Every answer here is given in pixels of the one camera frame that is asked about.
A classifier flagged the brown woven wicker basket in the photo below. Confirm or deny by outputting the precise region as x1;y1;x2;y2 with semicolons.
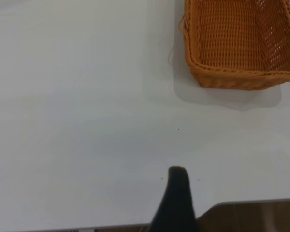
178;0;290;91

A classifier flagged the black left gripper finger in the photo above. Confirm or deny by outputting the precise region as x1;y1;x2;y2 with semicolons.
147;166;204;232

